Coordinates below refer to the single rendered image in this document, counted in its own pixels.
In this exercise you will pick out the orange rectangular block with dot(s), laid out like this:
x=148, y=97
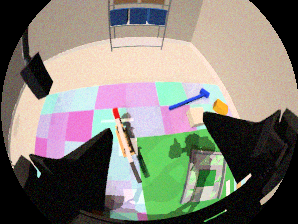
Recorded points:
x=220, y=107

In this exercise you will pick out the beige block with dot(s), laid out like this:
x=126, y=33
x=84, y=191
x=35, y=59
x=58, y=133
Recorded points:
x=195, y=116

